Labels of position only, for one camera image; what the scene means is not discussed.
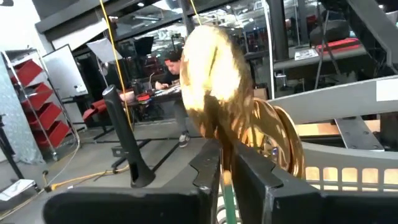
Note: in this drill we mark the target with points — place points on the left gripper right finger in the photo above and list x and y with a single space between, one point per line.
280 202

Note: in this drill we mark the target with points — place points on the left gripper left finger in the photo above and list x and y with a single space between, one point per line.
130 207

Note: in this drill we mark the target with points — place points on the red padded chair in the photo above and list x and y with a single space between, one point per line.
94 109

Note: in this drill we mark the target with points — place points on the red round container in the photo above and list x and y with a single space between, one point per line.
143 98

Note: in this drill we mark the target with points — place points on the dark work desk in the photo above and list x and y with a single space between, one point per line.
164 93

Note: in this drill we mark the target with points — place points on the red bin shelf rack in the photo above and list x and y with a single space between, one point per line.
46 115

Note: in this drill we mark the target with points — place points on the person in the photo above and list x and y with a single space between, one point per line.
171 63

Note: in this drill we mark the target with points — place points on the white board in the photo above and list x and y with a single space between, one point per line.
63 71

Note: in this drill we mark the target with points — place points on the white tilted panel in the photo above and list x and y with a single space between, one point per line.
104 49

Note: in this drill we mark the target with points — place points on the black stand post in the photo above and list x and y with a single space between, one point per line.
125 133

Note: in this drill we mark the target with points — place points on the black aluminium table frame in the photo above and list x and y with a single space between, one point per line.
357 133

